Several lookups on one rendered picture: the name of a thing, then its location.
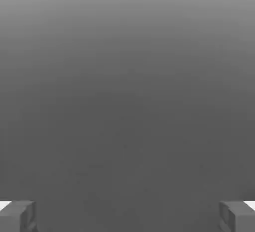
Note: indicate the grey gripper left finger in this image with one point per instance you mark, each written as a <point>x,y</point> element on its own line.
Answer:
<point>14,217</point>

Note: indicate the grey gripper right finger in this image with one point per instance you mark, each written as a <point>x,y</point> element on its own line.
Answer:
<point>241,217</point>

